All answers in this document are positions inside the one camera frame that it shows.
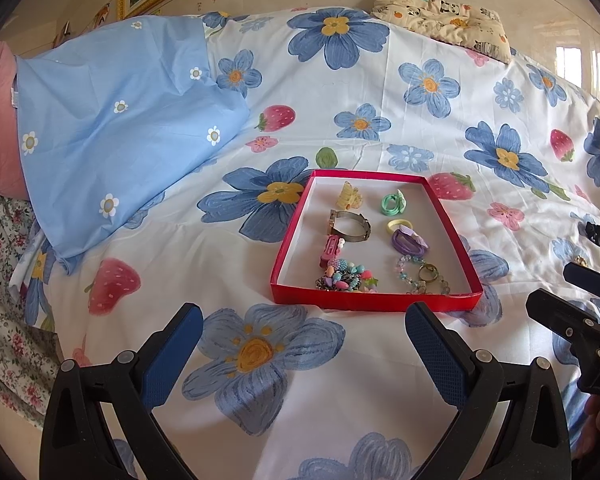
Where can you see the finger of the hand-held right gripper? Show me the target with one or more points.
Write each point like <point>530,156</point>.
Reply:
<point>560,315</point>
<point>592,282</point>

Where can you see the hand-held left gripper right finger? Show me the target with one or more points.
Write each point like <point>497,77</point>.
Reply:
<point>437,360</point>

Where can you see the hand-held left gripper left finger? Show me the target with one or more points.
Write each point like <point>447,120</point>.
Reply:
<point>172,355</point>

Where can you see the gold wrist watch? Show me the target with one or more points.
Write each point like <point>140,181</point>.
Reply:
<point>352,227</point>

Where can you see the red cardboard box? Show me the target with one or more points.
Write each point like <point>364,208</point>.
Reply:
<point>305,240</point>

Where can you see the black hair clip on bed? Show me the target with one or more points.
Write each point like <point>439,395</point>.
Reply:
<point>594,232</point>

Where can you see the pink hair clip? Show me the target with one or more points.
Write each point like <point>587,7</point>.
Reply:
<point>329,250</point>

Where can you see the yellow hair claw clip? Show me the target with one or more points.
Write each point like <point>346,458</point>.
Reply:
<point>349,196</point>

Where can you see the small rose print cloth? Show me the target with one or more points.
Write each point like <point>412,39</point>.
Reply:
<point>5,270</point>

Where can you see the blue daisy print pillow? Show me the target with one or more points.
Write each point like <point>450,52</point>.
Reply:
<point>120,150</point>

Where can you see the flower print bed sheet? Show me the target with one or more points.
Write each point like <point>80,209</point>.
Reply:
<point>330,85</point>

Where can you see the cream animal print pillow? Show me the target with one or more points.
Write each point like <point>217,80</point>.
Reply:
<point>440,15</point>

